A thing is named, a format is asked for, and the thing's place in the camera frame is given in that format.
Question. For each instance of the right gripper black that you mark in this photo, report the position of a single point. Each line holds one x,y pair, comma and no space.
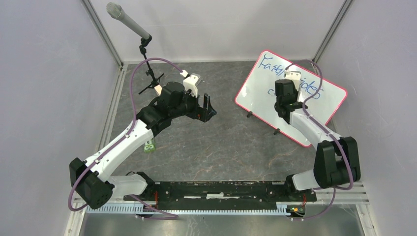
296,93

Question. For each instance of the black microphone stand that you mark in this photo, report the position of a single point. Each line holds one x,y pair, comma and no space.
155,81

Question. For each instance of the grey microphone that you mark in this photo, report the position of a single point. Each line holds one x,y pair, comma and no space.
117,13

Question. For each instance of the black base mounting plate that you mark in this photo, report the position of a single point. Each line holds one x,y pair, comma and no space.
222,195

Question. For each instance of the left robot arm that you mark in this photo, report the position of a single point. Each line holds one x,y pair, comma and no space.
92,178

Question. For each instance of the white slotted cable duct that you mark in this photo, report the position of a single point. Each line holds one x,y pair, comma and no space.
140,209

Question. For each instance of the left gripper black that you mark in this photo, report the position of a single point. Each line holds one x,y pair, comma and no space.
204,113

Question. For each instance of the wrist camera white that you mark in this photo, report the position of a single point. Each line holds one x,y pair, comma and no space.
191,82
295,77

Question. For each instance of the pink framed whiteboard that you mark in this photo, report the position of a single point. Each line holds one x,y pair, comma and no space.
257,94

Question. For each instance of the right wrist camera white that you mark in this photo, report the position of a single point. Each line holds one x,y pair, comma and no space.
295,77

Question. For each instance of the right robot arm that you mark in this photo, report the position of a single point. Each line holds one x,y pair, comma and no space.
336,162

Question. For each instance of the green number block toy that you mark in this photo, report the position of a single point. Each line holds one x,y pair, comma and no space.
149,146

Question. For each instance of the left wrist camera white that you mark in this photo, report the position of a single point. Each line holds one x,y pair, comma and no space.
191,82

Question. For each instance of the red plate with blocks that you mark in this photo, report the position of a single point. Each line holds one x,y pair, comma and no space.
158,89

